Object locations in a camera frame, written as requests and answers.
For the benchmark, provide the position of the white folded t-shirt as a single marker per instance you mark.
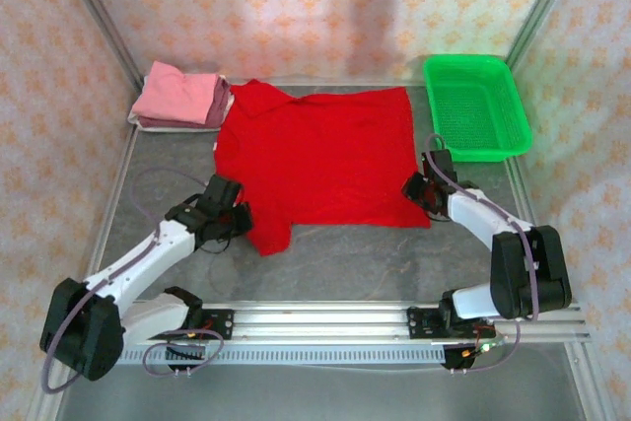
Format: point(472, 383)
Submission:
point(148, 127)

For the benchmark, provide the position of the aluminium mounting rail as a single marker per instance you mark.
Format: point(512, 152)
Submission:
point(320, 322)

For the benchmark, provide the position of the aluminium frame post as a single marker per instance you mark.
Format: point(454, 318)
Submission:
point(542, 7)
point(98, 17)

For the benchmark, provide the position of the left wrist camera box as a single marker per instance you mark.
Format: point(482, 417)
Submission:
point(222, 191)

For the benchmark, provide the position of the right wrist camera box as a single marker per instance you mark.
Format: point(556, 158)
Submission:
point(439, 162)

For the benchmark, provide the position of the red t-shirt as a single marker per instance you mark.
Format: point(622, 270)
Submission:
point(320, 160)

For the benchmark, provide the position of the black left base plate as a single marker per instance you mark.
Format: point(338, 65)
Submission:
point(219, 325)

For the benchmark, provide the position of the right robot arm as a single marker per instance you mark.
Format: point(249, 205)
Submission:
point(527, 273)

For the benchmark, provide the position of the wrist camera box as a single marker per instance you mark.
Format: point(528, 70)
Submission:
point(439, 162)
point(222, 191)

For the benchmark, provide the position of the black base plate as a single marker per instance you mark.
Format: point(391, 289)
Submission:
point(424, 323)
point(219, 325)

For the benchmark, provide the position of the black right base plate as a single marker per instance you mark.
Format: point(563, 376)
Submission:
point(424, 323)

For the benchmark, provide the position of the small circuit board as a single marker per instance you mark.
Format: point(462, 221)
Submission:
point(485, 346)

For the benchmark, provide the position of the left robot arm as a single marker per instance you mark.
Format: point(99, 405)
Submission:
point(148, 258)

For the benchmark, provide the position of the green plastic basket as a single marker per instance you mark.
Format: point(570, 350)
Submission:
point(475, 105)

